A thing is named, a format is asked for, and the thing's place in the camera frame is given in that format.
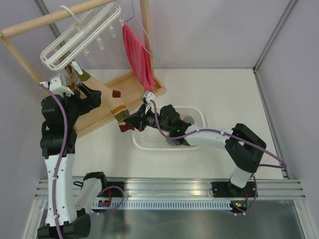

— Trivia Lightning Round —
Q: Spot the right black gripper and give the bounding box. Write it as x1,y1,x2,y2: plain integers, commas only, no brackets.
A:
124,104,171,133

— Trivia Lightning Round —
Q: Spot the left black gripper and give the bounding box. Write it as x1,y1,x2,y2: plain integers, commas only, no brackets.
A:
61,83,101,126

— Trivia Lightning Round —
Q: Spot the beige striped sock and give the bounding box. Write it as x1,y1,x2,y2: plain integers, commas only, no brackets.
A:
77,70,135,132

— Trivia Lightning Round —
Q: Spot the grey sock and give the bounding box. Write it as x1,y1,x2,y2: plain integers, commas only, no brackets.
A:
183,116,195,124

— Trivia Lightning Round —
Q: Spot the argyle patterned sock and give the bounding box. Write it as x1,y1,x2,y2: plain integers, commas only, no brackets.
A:
65,65,81,91

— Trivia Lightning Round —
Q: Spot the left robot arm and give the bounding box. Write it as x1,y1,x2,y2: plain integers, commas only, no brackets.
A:
37,82,109,239

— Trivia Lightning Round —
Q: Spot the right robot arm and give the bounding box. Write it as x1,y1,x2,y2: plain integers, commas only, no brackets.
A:
124,104,267,197

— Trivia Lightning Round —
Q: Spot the white clip sock hanger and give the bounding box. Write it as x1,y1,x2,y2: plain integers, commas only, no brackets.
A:
40,2,124,75

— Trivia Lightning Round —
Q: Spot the white perforated plastic basket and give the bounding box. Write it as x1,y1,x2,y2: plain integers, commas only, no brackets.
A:
132,106,206,151

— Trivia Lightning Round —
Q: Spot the wooden clothes rack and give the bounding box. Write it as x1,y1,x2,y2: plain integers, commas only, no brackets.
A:
0,0,166,137

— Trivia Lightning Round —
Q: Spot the pink towel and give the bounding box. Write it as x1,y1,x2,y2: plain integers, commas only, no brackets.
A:
122,24,156,92

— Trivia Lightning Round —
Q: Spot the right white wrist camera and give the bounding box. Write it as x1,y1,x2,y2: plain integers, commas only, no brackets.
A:
141,91,156,113

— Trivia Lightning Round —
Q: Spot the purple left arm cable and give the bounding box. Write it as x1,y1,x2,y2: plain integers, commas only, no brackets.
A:
39,84,125,239

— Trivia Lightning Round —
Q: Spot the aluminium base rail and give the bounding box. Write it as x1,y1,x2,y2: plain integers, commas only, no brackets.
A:
34,176,307,200

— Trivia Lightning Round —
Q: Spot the blue wire hanger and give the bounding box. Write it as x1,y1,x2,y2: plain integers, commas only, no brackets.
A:
124,0,161,61

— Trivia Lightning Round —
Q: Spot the white cable duct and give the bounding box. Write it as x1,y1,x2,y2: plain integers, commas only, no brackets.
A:
92,201,231,210

